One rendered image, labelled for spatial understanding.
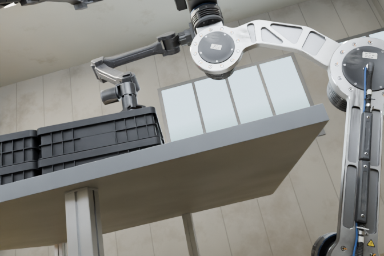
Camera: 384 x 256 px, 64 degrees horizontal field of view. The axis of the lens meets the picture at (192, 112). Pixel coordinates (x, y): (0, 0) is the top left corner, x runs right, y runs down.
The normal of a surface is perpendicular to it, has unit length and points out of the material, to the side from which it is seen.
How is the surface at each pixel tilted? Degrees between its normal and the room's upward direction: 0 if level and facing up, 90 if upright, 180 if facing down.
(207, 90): 90
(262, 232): 90
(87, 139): 90
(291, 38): 90
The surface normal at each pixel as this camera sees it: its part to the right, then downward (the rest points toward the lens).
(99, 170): -0.17, -0.34
